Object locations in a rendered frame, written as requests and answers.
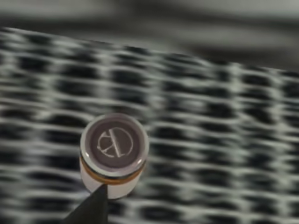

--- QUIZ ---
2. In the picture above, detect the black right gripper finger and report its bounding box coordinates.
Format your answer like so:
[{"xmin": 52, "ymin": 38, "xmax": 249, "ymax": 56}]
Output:
[{"xmin": 62, "ymin": 184, "xmax": 109, "ymax": 224}]

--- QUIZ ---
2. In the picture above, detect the white jar with dark lid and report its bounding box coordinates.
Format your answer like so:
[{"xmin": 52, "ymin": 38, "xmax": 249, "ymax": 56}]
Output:
[{"xmin": 78, "ymin": 113, "xmax": 150, "ymax": 200}]

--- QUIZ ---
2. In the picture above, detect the black white checkered tablecloth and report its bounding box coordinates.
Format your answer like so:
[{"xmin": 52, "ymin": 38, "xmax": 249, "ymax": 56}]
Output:
[{"xmin": 0, "ymin": 26, "xmax": 299, "ymax": 224}]

